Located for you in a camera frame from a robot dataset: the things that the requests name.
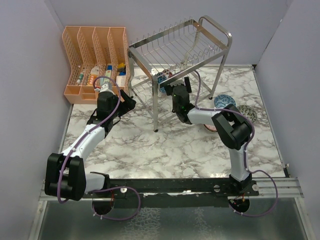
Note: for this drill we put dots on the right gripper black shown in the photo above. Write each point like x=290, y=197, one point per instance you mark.
x=169, y=88

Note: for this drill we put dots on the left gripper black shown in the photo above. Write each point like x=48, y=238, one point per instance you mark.
x=128, y=104

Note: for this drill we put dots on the blue triangle pattern bowl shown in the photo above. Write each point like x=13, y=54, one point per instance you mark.
x=161, y=77

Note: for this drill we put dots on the stainless steel dish rack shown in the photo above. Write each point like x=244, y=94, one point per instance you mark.
x=182, y=48

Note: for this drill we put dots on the pink dotted pattern bowl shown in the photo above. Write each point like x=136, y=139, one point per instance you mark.
x=211, y=128

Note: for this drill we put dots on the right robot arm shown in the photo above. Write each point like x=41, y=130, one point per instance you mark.
x=233, y=128

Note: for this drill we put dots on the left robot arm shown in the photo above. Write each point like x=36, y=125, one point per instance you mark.
x=73, y=158

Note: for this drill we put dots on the green white box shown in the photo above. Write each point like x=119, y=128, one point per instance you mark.
x=108, y=72

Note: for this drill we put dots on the blue floral bowl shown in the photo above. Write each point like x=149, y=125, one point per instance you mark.
x=223, y=100

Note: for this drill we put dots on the white glue tube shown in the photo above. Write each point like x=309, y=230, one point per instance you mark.
x=80, y=78

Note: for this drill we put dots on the orange plastic file organizer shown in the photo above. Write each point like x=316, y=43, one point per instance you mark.
x=89, y=46

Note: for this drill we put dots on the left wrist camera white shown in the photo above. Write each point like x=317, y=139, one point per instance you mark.
x=107, y=87

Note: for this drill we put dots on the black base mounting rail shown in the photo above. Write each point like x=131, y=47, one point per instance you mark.
x=162, y=190

